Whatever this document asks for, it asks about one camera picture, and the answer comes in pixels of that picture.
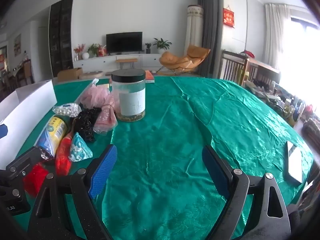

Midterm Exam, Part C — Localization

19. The wooden stool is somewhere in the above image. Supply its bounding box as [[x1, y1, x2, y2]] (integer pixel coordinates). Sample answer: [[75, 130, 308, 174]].
[[115, 58, 138, 70]]

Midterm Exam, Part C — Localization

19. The clear jar with black lid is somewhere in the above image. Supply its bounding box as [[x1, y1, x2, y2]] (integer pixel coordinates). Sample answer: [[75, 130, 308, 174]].
[[111, 69, 146, 122]]

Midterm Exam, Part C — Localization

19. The white board panel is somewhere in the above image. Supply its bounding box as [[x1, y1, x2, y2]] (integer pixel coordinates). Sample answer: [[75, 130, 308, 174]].
[[0, 79, 57, 170]]

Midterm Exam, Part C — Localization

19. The pink patterned roll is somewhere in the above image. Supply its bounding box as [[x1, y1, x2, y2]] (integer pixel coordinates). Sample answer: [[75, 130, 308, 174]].
[[93, 92, 118, 137]]

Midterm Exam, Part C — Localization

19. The blue white triangular pouch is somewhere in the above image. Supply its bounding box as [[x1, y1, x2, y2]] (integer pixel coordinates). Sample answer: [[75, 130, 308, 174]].
[[68, 132, 93, 162]]

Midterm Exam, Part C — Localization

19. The wooden slatted bench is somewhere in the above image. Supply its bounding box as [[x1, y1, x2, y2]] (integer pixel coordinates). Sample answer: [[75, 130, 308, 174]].
[[221, 50, 280, 88]]

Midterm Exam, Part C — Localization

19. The covered standing air conditioner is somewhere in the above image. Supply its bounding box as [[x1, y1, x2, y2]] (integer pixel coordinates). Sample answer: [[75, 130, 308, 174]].
[[187, 4, 204, 53]]

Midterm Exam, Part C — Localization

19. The wooden dining chair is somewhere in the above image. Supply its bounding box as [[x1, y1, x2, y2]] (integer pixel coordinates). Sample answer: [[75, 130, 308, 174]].
[[22, 59, 34, 85]]

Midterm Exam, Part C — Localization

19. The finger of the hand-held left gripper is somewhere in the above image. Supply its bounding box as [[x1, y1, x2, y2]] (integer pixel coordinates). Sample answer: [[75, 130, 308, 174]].
[[5, 146, 48, 180], [0, 185, 27, 203]]

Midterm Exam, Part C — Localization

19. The blue and yellow packet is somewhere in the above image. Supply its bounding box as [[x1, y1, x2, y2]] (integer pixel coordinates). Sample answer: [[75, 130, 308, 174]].
[[35, 115, 69, 159]]

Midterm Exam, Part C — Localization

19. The green satin tablecloth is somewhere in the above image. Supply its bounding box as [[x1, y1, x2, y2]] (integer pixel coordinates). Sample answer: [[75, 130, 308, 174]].
[[12, 76, 315, 240]]

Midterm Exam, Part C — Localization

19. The bushy green plant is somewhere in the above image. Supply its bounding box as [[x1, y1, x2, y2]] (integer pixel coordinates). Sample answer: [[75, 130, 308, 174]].
[[87, 43, 100, 58]]

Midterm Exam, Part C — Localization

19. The black television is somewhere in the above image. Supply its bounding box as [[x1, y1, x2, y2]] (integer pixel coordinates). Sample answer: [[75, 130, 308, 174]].
[[106, 32, 143, 54]]

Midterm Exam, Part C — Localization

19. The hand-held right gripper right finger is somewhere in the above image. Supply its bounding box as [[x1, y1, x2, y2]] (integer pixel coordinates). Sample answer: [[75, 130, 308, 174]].
[[201, 144, 290, 240]]

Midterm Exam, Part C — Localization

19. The red wall hanging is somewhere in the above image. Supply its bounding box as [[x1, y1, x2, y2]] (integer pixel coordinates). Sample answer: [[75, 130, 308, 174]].
[[223, 5, 236, 28]]

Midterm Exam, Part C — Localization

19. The red flower bouquet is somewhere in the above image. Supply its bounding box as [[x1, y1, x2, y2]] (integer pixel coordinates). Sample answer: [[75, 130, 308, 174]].
[[74, 44, 85, 60]]

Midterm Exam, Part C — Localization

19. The red packet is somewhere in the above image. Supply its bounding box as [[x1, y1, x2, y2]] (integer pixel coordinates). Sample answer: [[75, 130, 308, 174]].
[[23, 163, 50, 198]]

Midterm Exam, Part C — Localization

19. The large potted green plant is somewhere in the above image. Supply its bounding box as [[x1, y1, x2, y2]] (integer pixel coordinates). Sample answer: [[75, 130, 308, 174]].
[[153, 38, 172, 54]]

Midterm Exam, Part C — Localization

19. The dark display cabinet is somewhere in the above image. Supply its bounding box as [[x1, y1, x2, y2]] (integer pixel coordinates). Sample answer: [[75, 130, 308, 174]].
[[49, 0, 74, 78]]

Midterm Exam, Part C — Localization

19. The red cloth pouch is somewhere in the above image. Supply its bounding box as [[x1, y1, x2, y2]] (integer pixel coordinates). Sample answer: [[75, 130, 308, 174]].
[[55, 132, 74, 177]]

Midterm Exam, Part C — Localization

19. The smartphone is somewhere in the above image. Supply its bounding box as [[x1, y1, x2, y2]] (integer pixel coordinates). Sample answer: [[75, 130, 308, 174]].
[[285, 140, 303, 183]]

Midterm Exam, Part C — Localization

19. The framed wall picture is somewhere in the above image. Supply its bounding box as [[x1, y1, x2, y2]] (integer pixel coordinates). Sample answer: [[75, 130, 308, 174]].
[[14, 34, 22, 57]]

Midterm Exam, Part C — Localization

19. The brown cardboard box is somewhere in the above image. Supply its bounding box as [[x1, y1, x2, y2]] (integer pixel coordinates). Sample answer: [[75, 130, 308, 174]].
[[57, 67, 83, 82]]

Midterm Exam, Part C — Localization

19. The orange lounge chair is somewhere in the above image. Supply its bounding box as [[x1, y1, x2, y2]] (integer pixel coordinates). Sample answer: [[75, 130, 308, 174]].
[[159, 44, 211, 77]]

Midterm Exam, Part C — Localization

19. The pile of assorted clutter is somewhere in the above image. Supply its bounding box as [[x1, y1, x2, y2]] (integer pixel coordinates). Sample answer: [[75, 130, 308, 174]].
[[241, 77, 320, 135]]

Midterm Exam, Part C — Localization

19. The white television cabinet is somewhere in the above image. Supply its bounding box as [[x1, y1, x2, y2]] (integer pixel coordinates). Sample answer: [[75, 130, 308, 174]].
[[73, 53, 168, 74]]

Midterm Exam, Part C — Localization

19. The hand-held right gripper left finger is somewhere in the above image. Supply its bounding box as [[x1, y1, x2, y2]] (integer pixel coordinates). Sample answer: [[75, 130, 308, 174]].
[[27, 144, 118, 240]]

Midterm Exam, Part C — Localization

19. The grey curtain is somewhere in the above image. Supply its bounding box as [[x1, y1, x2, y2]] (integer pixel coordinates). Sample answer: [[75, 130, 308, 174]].
[[197, 0, 224, 78]]

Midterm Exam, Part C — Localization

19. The white sheer curtain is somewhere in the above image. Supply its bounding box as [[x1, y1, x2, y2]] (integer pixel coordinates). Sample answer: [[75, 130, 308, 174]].
[[264, 3, 292, 70]]

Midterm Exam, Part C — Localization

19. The bag of white beads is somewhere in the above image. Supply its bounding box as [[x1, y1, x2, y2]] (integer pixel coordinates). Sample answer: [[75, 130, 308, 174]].
[[52, 102, 82, 118]]

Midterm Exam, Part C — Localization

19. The pink mesh bath pouf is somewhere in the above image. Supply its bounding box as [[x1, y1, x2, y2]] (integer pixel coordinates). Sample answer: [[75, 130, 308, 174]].
[[79, 84, 112, 109]]

